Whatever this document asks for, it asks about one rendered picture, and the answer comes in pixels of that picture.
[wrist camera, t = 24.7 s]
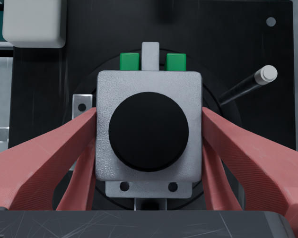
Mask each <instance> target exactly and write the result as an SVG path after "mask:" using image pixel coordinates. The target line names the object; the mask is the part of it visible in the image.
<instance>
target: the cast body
mask: <svg viewBox="0 0 298 238"><path fill-rule="evenodd" d="M94 174H95V177H96V179H98V180H100V181H105V193H106V196H108V197H123V198H190V197H191V196H192V182H198V181H200V180H201V178H202V76H201V74H200V73H199V72H196V71H160V70H159V43H158V42H143V43H142V47H141V70H103V71H101V72H99V74H98V76H97V88H96V137H95V171H94Z"/></svg>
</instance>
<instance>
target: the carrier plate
mask: <svg viewBox="0 0 298 238"><path fill-rule="evenodd" d="M143 42H158V43H159V48H161V49H167V50H173V51H177V52H180V53H184V54H186V55H188V56H190V57H192V58H194V59H196V60H198V61H199V62H201V63H203V64H204V65H205V66H207V67H208V68H209V69H211V70H212V71H213V72H214V73H215V74H216V75H217V76H218V77H219V78H220V79H221V80H222V82H223V83H224V84H225V86H226V87H227V88H228V90H229V89H231V88H232V87H234V86H236V85H237V84H239V83H240V82H242V81H243V80H245V79H246V78H248V77H249V76H251V75H252V74H254V73H255V72H257V71H258V70H260V69H261V68H263V67H264V66H267V65H270V66H273V67H275V68H276V70H277V77H276V79H275V80H273V81H271V82H269V83H267V84H265V85H263V86H261V87H259V88H257V89H255V90H253V91H251V92H249V93H247V94H245V95H243V96H241V97H239V98H237V99H235V100H234V101H235V103H236V105H237V108H238V111H239V114H240V118H241V122H242V128H243V129H245V130H247V131H250V132H252V133H254V134H257V135H259V136H262V137H264V138H266V139H269V140H271V141H274V142H276V143H278V144H280V145H283V146H285V147H287V148H290V149H292V150H295V151H296V121H295V77H294V34H293V2H292V1H285V0H67V20H66V43H65V45H64V46H63V47H62V48H19V47H15V46H13V63H12V80H11V98H10V115H9V140H8V149H9V148H12V147H14V146H17V145H19V144H21V143H24V142H26V141H28V140H31V139H33V138H35V137H38V136H40V135H43V134H45V133H47V132H50V131H52V130H54V129H57V128H59V127H61V125H62V120H63V116H64V113H65V110H66V107H67V105H68V102H69V100H70V98H71V96H72V94H73V92H74V91H75V89H76V88H77V86H78V85H79V84H80V82H81V81H82V80H83V79H84V78H85V76H86V75H87V74H88V73H89V72H91V71H92V70H93V69H94V68H95V67H97V66H98V65H100V64H101V63H102V62H104V61H106V60H107V59H109V58H111V57H113V56H116V55H118V54H120V53H123V52H126V51H131V50H135V49H141V47H142V43H143ZM69 183H70V178H69V176H68V174H67V173H66V174H65V176H64V177H63V178H62V180H61V181H60V182H59V184H58V185H57V186H56V188H55V190H54V193H53V198H52V207H53V211H55V210H56V209H57V207H58V205H59V203H60V201H61V199H62V197H63V195H64V194H65V192H66V190H67V188H68V185H69ZM230 187H231V189H232V191H233V193H234V195H235V197H236V199H237V201H238V203H239V204H240V206H241V208H242V210H243V211H244V210H245V207H246V197H245V191H244V189H243V187H242V185H241V184H240V183H239V182H238V180H237V179H236V177H235V178H234V180H233V182H232V184H231V186H230Z"/></svg>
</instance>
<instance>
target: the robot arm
mask: <svg viewBox="0 0 298 238"><path fill-rule="evenodd" d="M95 137H96V107H94V108H91V109H89V110H88V111H86V112H84V113H82V114H81V115H79V116H77V117H76V118H74V119H73V120H71V121H69V122H68V123H66V124H64V125H62V126H61V127H59V128H57V129H54V130H52V131H50V132H47V133H45V134H43V135H40V136H38V137H35V138H33V139H31V140H28V141H26V142H24V143H21V144H19V145H17V146H14V147H12V148H9V149H7V150H5V151H3V152H1V153H0V238H298V152H297V151H295V150H292V149H290V148H287V147H285V146H283V145H280V144H278V143H276V142H274V141H271V140H269V139H266V138H264V137H262V136H259V135H257V134H254V133H252V132H250V131H247V130H245V129H243V128H241V127H239V126H237V125H235V124H233V123H232V122H230V121H228V120H226V119H225V118H223V117H221V116H220V115H218V114H216V113H215V112H213V111H211V110H210V109H208V108H206V107H202V185H203V190H204V197H205V203H206V208H207V210H156V211H92V210H91V209H92V203H93V197H94V191H95V185H96V177H95V174H94V171H95ZM221 159H222V160H223V162H224V163H225V165H226V166H227V167H228V168H229V170H230V171H231V172H232V174H233V175H234V176H235V177H236V179H237V180H238V182H239V183H240V184H241V185H242V187H243V189H244V191H245V197H246V207H245V210H244V211H243V210H242V208H241V206H240V204H239V203H238V201H237V199H236V197H235V195H234V193H233V191H232V189H231V187H230V185H229V183H228V180H227V177H226V174H225V171H224V168H223V165H222V162H221ZM76 160H77V162H76V165H75V168H74V171H73V174H72V177H71V180H70V183H69V185H68V188H67V190H66V192H65V194H64V195H63V197H62V199H61V201H60V203H59V205H58V207H57V209H56V210H55V211H53V207H52V198H53V193H54V190H55V188H56V186H57V185H58V184H59V182H60V181H61V180H62V178H63V177H64V176H65V174H66V173H67V172H68V170H69V169H70V168H71V167H72V165H73V164H74V162H75V161H76Z"/></svg>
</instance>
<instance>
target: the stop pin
mask: <svg viewBox="0 0 298 238"><path fill-rule="evenodd" d="M8 140H9V127H0V143H8Z"/></svg>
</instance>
